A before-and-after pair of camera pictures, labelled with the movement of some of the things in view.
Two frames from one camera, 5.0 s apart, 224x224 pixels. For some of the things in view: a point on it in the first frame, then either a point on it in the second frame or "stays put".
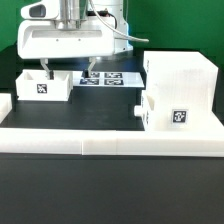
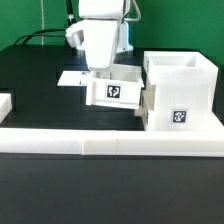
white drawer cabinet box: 185,87 stays put
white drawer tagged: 35,85 → 119,86
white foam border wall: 107,141 stays put
